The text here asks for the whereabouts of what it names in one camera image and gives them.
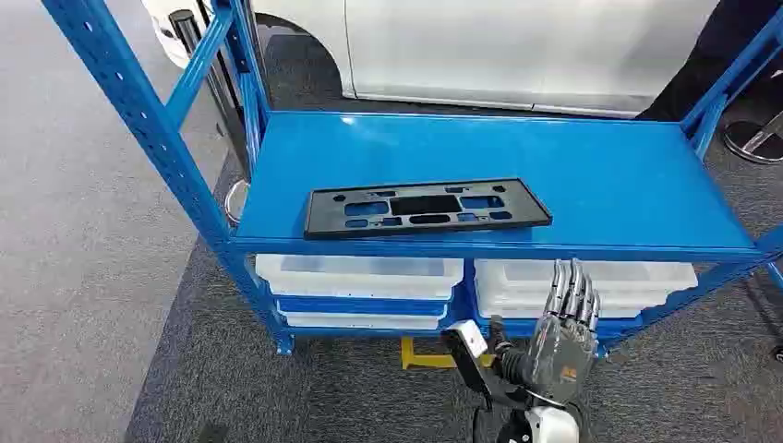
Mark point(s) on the black stanchion post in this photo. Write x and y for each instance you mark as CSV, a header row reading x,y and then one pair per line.
x,y
211,79

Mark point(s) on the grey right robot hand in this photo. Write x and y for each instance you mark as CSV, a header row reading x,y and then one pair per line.
x,y
560,361

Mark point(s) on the large translucent plastic bin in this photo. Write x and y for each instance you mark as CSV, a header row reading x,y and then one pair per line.
x,y
636,278
361,278

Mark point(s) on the black plastic plate bracket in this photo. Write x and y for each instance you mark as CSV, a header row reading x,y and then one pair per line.
x,y
527,209

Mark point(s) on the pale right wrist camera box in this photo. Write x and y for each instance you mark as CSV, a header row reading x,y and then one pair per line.
x,y
470,342

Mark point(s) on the person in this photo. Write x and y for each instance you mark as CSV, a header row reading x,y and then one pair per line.
x,y
703,61

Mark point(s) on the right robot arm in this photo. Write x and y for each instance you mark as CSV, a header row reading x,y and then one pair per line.
x,y
550,428

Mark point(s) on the shallow translucent plastic bin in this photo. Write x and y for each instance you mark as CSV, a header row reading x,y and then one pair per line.
x,y
361,320

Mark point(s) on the yellow metal floor bracket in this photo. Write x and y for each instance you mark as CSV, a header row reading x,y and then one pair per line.
x,y
422,361

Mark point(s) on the white car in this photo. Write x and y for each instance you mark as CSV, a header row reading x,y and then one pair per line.
x,y
489,49

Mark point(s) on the blue metal shelf rack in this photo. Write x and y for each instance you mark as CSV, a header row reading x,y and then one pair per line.
x,y
489,159

